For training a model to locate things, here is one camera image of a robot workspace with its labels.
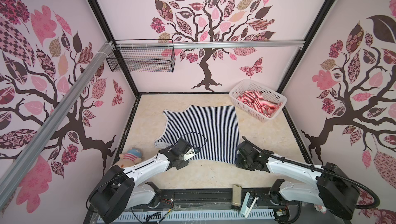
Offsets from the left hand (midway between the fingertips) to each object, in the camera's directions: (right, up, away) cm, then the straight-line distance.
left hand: (181, 157), depth 87 cm
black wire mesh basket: (-24, +62, +7) cm, 67 cm away
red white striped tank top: (+52, +35, +24) cm, 67 cm away
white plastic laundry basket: (+61, +39, +23) cm, 76 cm away
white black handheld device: (+34, -16, -17) cm, 41 cm away
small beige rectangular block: (+29, -13, -15) cm, 35 cm away
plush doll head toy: (-26, +2, -5) cm, 26 cm away
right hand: (+32, -2, -2) cm, 32 cm away
